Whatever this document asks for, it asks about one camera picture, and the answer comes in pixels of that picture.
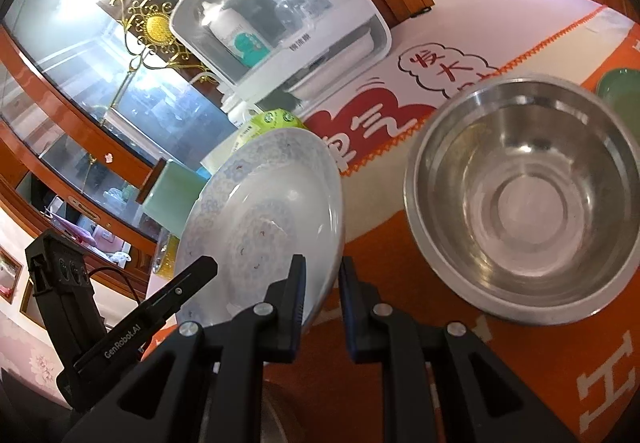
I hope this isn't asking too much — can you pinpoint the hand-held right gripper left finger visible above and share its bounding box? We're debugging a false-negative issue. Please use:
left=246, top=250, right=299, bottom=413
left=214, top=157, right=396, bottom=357
left=62, top=254, right=307, bottom=443

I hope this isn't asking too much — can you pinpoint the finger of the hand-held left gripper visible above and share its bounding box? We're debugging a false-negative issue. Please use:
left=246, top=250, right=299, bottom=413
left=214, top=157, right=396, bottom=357
left=74, top=257, right=218, bottom=376

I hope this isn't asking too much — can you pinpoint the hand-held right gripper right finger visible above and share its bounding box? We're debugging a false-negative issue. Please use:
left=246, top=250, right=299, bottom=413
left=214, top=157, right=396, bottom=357
left=338, top=257, right=583, bottom=443

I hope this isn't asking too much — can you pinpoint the white patterned plate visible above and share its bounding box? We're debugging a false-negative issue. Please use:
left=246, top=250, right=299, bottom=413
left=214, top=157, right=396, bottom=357
left=175, top=128, right=346, bottom=339

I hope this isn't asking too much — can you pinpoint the large steel bowl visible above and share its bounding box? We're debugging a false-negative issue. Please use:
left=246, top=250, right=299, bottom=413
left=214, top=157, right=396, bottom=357
left=404, top=75, right=640, bottom=326

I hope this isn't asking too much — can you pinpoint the green plate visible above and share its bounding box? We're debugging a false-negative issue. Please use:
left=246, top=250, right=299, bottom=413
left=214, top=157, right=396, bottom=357
left=597, top=67, right=640, bottom=110

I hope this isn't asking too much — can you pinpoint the pale green cup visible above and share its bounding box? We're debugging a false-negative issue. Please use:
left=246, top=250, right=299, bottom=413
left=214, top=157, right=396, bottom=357
left=140, top=160, right=213, bottom=236

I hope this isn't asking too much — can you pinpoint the white printed tablecloth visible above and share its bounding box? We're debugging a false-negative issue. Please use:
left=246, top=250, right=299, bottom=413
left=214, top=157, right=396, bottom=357
left=300, top=0, right=640, bottom=244

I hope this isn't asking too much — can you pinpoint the green tissue pack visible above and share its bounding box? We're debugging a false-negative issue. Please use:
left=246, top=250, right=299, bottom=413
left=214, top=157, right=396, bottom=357
left=235, top=108, right=307, bottom=146

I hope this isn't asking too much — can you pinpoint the small white jar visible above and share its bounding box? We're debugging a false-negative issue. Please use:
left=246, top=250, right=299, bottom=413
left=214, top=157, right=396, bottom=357
left=222, top=98, right=261, bottom=128

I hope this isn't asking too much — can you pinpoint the orange lettered blanket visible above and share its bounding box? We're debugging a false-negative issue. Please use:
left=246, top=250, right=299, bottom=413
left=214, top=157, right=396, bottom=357
left=260, top=5, right=640, bottom=443

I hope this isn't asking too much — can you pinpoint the white bottle teal label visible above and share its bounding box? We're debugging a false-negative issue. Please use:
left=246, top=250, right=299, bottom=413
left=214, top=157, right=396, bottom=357
left=202, top=3, right=271, bottom=71

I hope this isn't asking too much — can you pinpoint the wooden glass door cabinet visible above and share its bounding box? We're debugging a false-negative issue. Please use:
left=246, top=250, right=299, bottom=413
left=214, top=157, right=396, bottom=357
left=0, top=0, right=436, bottom=324

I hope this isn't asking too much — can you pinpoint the gold door ornament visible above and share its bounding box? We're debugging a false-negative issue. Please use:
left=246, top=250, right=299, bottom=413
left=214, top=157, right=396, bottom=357
left=110, top=0, right=221, bottom=84

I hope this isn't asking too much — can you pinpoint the clear bottle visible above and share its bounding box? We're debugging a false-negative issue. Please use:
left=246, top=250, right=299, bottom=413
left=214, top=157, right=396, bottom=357
left=272, top=0, right=321, bottom=31

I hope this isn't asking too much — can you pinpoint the black cable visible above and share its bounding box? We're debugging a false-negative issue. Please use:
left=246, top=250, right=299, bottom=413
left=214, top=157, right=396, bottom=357
left=89, top=267, right=146, bottom=306

